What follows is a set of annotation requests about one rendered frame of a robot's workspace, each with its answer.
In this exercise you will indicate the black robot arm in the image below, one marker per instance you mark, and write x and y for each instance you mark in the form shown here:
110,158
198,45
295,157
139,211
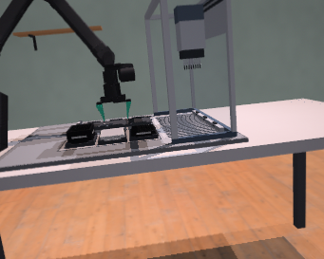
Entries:
102,53

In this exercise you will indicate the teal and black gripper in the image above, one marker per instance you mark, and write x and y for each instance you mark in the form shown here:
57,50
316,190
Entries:
112,94

